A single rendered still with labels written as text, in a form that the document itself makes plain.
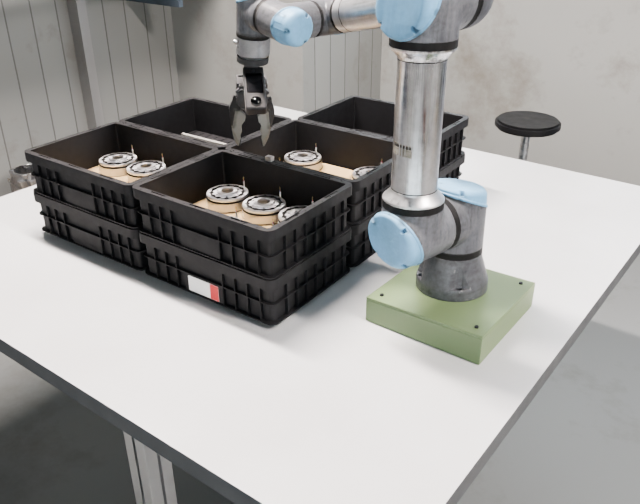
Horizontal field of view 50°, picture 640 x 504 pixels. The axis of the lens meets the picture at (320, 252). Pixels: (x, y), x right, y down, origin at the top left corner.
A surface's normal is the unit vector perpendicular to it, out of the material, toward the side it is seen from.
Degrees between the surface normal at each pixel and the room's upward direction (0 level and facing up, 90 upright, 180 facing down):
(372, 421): 0
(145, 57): 90
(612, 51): 90
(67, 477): 0
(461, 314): 2
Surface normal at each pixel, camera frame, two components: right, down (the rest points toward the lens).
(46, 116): 0.80, 0.28
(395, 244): -0.74, 0.41
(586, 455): 0.00, -0.88
